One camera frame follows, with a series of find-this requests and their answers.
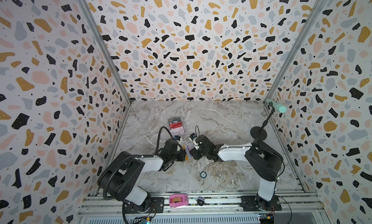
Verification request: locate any yellow leather card holder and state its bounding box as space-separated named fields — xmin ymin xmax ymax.
xmin=184 ymin=144 xmax=195 ymax=161

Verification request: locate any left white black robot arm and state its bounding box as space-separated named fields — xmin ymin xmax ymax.
xmin=97 ymin=135 xmax=186 ymax=211

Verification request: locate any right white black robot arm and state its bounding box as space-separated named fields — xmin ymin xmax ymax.
xmin=189 ymin=133 xmax=285 ymax=211

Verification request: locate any clear acrylic card box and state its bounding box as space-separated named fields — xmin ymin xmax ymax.
xmin=168 ymin=116 xmax=185 ymax=137

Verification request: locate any pink tape dispenser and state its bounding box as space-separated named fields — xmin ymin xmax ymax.
xmin=169 ymin=194 xmax=189 ymax=208

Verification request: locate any small black knob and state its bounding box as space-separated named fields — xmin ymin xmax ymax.
xmin=196 ymin=197 xmax=205 ymax=206

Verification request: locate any black microphone stand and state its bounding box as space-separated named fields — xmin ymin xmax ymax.
xmin=250 ymin=108 xmax=275 ymax=141

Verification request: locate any green circuit board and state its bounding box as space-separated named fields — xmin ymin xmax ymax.
xmin=139 ymin=217 xmax=152 ymax=224

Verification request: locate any right circuit board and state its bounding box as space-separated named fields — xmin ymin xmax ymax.
xmin=259 ymin=213 xmax=275 ymax=224

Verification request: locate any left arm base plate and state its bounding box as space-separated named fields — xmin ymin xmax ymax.
xmin=122 ymin=197 xmax=165 ymax=214

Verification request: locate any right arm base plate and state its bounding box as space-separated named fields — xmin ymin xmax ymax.
xmin=240 ymin=195 xmax=282 ymax=211

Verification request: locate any left black corrugated cable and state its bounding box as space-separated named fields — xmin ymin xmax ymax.
xmin=102 ymin=125 xmax=175 ymax=201

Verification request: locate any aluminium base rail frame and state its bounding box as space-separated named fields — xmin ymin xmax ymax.
xmin=77 ymin=190 xmax=330 ymax=224

